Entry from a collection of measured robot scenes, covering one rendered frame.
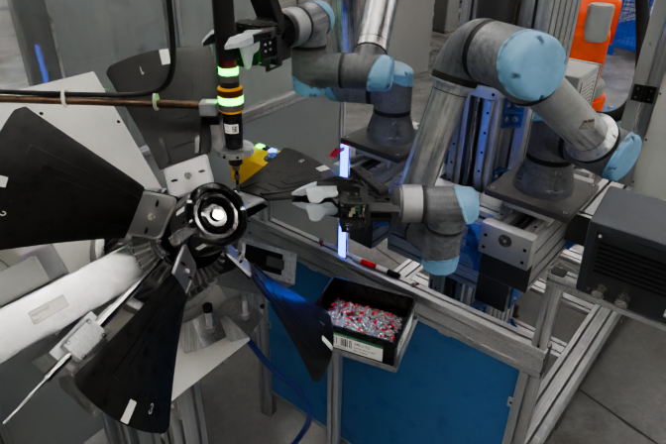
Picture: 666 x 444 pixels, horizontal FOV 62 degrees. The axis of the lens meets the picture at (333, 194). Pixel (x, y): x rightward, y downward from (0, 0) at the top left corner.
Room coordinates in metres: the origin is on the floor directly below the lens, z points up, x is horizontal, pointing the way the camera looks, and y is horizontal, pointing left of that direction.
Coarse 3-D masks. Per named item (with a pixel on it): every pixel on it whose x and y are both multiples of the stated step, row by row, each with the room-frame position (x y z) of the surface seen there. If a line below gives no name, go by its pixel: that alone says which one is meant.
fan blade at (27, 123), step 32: (32, 128) 0.78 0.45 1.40; (0, 160) 0.74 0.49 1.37; (32, 160) 0.76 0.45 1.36; (64, 160) 0.78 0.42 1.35; (96, 160) 0.80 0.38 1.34; (0, 192) 0.72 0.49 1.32; (32, 192) 0.74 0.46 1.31; (64, 192) 0.76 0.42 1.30; (96, 192) 0.78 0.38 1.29; (128, 192) 0.80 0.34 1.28; (0, 224) 0.71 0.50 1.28; (32, 224) 0.73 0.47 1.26; (64, 224) 0.76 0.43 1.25; (96, 224) 0.78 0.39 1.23; (128, 224) 0.80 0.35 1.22
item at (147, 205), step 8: (144, 192) 0.82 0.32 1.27; (152, 192) 0.83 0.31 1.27; (144, 200) 0.82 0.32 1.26; (152, 200) 0.83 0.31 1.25; (160, 200) 0.83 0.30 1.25; (168, 200) 0.84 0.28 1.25; (144, 208) 0.82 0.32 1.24; (152, 208) 0.83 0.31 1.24; (160, 208) 0.83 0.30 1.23; (168, 208) 0.84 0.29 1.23; (136, 216) 0.82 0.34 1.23; (144, 216) 0.82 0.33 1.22; (160, 216) 0.83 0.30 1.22; (168, 216) 0.84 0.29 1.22; (136, 224) 0.82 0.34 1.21; (144, 224) 0.82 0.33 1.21; (152, 224) 0.83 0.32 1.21; (160, 224) 0.83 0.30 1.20; (128, 232) 0.81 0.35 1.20; (136, 232) 0.82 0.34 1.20; (144, 232) 0.82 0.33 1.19; (152, 232) 0.83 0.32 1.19; (160, 232) 0.83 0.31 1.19
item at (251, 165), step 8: (256, 152) 1.42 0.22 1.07; (264, 152) 1.42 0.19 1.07; (248, 160) 1.37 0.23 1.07; (256, 160) 1.37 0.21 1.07; (264, 160) 1.37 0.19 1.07; (232, 168) 1.41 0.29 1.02; (240, 168) 1.39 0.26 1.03; (248, 168) 1.37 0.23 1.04; (256, 168) 1.35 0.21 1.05; (232, 176) 1.41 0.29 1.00; (240, 176) 1.39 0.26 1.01; (248, 176) 1.37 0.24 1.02
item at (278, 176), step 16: (272, 160) 1.14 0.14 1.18; (288, 160) 1.14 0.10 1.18; (256, 176) 1.05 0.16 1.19; (272, 176) 1.05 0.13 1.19; (288, 176) 1.05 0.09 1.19; (304, 176) 1.06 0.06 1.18; (320, 176) 1.08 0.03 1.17; (256, 192) 0.97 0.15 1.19; (272, 192) 0.96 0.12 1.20; (288, 192) 0.98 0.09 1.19
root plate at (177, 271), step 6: (186, 246) 0.79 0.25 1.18; (180, 252) 0.78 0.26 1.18; (186, 252) 0.80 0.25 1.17; (180, 258) 0.77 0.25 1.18; (186, 258) 0.79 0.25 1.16; (192, 258) 0.81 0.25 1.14; (186, 264) 0.79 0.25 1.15; (192, 264) 0.82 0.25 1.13; (174, 270) 0.75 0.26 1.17; (180, 270) 0.77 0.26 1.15; (192, 270) 0.81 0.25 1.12; (174, 276) 0.74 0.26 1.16; (180, 276) 0.77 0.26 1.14; (186, 276) 0.79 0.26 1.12; (192, 276) 0.81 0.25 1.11; (180, 282) 0.77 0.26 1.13; (186, 282) 0.79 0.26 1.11; (186, 288) 0.79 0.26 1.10
